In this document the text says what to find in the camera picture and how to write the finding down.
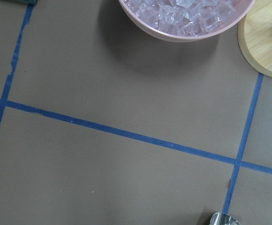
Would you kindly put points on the grey folded cloth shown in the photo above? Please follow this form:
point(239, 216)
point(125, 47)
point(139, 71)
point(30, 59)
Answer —
point(31, 2)

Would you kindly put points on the wooden stand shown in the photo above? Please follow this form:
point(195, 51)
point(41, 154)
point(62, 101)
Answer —
point(255, 36)

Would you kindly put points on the metal ice scoop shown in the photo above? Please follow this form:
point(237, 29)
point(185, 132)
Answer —
point(223, 219)

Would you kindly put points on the pink bowl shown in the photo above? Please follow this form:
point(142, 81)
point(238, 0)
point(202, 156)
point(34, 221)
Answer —
point(140, 21)

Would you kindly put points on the ice cubes in pink bowl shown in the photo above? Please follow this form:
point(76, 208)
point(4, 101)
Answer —
point(185, 16)

